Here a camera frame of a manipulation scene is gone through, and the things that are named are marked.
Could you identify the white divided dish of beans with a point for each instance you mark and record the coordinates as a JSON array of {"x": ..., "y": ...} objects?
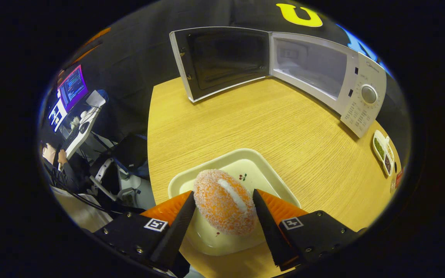
[{"x": 384, "y": 152}]

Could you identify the orange sugared bread roll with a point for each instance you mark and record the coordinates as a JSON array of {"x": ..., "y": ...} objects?
[{"x": 222, "y": 200}]

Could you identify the cream rectangular plate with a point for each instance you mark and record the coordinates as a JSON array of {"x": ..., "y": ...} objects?
[{"x": 253, "y": 170}]

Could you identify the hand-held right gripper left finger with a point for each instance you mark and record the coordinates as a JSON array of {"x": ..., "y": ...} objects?
[{"x": 174, "y": 235}]

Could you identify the black office chair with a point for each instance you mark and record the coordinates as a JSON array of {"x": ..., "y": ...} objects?
[{"x": 129, "y": 154}]

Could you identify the white office desk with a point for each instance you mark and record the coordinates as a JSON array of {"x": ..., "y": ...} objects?
[{"x": 79, "y": 139}]

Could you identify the computer monitor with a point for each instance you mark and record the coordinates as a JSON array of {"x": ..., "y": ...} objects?
[{"x": 73, "y": 87}]

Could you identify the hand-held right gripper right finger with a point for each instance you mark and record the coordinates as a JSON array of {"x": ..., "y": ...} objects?
[{"x": 270, "y": 231}]

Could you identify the white microwave oven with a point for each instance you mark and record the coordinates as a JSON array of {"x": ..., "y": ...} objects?
[{"x": 361, "y": 112}]

